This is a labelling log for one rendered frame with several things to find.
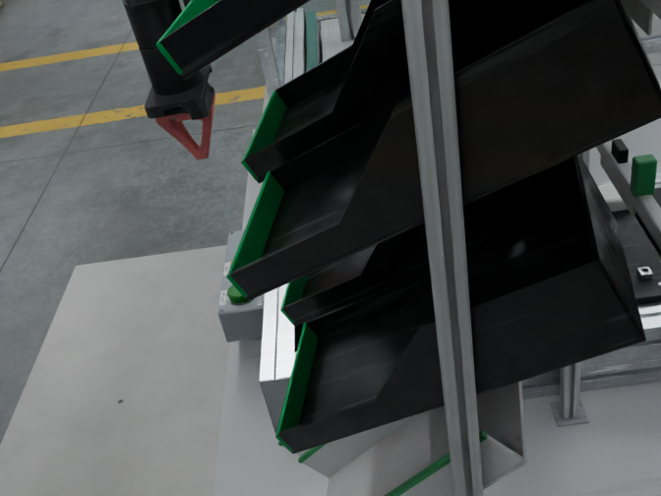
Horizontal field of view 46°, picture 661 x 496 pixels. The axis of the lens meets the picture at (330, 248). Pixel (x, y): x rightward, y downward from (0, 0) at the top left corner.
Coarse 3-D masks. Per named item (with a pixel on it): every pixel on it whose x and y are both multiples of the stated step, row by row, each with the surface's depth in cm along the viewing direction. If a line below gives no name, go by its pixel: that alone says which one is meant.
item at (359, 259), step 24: (408, 240) 65; (336, 264) 77; (360, 264) 74; (384, 264) 67; (288, 288) 74; (312, 288) 76; (336, 288) 70; (360, 288) 69; (384, 288) 69; (288, 312) 72; (312, 312) 72
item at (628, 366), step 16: (656, 176) 123; (640, 304) 100; (656, 304) 100; (656, 320) 98; (656, 336) 98; (624, 352) 99; (640, 352) 99; (656, 352) 99; (560, 368) 101; (592, 368) 101; (608, 368) 101; (624, 368) 101; (640, 368) 101; (656, 368) 102; (528, 384) 103; (544, 384) 103; (560, 384) 102; (592, 384) 102; (608, 384) 103; (624, 384) 103
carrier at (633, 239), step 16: (608, 192) 116; (624, 208) 115; (624, 224) 113; (624, 240) 110; (640, 240) 109; (640, 256) 106; (656, 256) 106; (656, 272) 103; (640, 288) 101; (656, 288) 101
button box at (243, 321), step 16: (240, 240) 127; (224, 272) 120; (224, 288) 117; (224, 304) 114; (240, 304) 113; (256, 304) 113; (224, 320) 113; (240, 320) 113; (256, 320) 114; (240, 336) 115; (256, 336) 115
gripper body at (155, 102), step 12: (144, 48) 84; (156, 48) 83; (144, 60) 85; (156, 60) 84; (156, 72) 85; (168, 72) 84; (204, 72) 89; (156, 84) 86; (168, 84) 85; (180, 84) 85; (192, 84) 86; (204, 84) 87; (156, 96) 86; (168, 96) 86; (180, 96) 85; (192, 96) 85; (156, 108) 85; (168, 108) 85; (192, 108) 85
